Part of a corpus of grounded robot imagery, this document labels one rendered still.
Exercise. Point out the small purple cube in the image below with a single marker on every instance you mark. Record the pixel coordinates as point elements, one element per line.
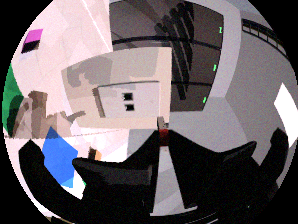
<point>31,40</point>

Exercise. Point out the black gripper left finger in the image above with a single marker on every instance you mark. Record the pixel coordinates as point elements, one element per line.
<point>137,174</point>

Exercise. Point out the blue flat square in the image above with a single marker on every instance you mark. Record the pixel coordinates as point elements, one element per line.
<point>58,158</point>

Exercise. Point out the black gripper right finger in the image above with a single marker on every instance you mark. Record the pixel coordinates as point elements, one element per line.
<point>197,167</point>

